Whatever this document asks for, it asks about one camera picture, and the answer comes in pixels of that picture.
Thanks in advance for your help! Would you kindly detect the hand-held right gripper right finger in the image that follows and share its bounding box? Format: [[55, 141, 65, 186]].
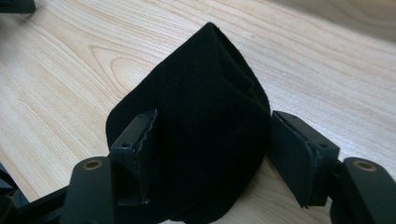
[[267, 109, 341, 209]]

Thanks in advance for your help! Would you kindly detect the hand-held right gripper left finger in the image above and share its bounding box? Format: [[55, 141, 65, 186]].
[[109, 108, 161, 207]]

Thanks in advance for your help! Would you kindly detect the black sock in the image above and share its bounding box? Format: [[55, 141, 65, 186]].
[[105, 21, 273, 224]]

